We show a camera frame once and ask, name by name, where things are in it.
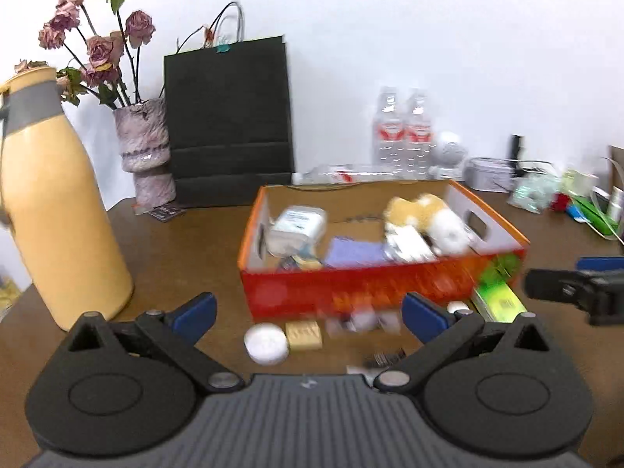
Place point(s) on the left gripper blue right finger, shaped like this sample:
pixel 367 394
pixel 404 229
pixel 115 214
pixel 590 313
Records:
pixel 423 318

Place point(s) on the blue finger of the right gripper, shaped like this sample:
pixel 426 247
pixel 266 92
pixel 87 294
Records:
pixel 600 264

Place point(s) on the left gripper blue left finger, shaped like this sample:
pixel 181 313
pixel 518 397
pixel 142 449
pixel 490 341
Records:
pixel 195 318

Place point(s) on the clear plastic wrapper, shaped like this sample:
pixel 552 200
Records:
pixel 365 321

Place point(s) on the white yellow plush toy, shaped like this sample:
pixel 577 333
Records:
pixel 424 230

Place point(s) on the small dark packet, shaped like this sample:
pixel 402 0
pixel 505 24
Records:
pixel 300 262

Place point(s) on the purple towel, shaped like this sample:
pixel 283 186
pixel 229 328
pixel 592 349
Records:
pixel 348 253

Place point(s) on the white wet wipes canister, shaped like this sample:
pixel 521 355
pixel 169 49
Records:
pixel 296 228

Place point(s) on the green flat pack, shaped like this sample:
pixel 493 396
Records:
pixel 584 211

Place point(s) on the black hair clip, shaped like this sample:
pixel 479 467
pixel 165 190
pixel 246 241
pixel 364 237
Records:
pixel 379 361

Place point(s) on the red small object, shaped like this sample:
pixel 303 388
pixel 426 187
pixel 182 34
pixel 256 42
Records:
pixel 560 203

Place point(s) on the green tissue pack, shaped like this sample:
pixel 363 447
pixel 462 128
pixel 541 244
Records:
pixel 493 297

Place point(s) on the round white case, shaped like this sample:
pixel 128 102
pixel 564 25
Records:
pixel 266 344

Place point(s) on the white charger block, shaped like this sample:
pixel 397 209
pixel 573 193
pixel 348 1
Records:
pixel 577 184

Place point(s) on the iridescent cellophane wrap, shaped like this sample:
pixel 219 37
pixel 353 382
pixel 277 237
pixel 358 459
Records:
pixel 535 192

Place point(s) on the small dark card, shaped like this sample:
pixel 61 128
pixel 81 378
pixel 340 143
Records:
pixel 166 213

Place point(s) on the small beige box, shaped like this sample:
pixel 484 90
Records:
pixel 304 335

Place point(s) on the red orange cardboard box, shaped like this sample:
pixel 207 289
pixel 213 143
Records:
pixel 355 212

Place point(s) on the white oval tin box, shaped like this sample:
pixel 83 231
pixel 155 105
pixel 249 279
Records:
pixel 489 175

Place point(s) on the yellow thermos jug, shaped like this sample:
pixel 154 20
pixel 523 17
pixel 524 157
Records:
pixel 51 203

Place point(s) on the white astronaut speaker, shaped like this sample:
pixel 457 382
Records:
pixel 447 157

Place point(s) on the lying water bottle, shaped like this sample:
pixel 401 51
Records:
pixel 342 174

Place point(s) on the right standing water bottle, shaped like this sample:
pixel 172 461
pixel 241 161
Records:
pixel 418 136

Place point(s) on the standing water bottle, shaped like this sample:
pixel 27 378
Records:
pixel 418 136
pixel 388 132

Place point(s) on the left standing water bottle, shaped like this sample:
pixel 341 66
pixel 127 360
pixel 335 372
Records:
pixel 388 132

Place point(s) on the black paper shopping bag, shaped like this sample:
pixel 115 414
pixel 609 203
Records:
pixel 228 114

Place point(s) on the pink textured vase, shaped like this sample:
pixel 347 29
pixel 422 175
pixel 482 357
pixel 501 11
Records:
pixel 144 148

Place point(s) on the dried pink rose bouquet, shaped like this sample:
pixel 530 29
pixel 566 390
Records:
pixel 96 47

